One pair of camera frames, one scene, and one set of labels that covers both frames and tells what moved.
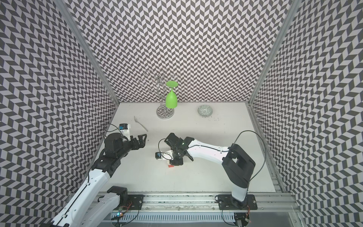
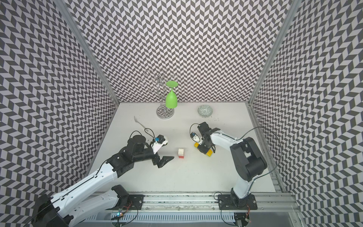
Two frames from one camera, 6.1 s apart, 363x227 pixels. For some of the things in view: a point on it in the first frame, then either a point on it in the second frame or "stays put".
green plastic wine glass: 171,98 stays put
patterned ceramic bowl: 205,111 stays put
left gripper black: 142,143 to 162,161
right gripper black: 175,162 to 203,150
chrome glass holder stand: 159,81 stays put
